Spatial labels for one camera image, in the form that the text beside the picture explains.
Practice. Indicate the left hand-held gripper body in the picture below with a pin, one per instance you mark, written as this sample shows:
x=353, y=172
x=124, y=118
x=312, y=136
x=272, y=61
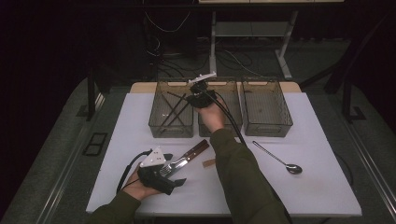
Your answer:
x=155, y=180

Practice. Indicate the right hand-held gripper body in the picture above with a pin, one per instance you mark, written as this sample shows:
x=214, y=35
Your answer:
x=204, y=98

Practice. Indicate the smoky clear plastic bin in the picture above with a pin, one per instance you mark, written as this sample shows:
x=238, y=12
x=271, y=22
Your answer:
x=235, y=119
x=174, y=132
x=264, y=112

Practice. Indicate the black chopstick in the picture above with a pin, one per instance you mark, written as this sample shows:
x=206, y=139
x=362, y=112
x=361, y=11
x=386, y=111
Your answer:
x=177, y=95
x=179, y=116

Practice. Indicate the long steel spoon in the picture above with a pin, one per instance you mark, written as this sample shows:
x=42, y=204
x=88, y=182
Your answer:
x=294, y=169

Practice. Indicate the person's left hand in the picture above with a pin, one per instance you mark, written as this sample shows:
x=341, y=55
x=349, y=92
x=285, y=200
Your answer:
x=137, y=186

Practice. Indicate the person's right hand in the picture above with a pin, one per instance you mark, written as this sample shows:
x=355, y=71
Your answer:
x=213, y=118

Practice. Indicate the black metal stand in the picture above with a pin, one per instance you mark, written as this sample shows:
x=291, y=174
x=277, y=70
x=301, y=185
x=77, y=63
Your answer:
x=346, y=99

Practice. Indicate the grey metal desk frame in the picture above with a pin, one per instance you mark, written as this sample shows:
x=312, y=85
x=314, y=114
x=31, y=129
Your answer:
x=213, y=46

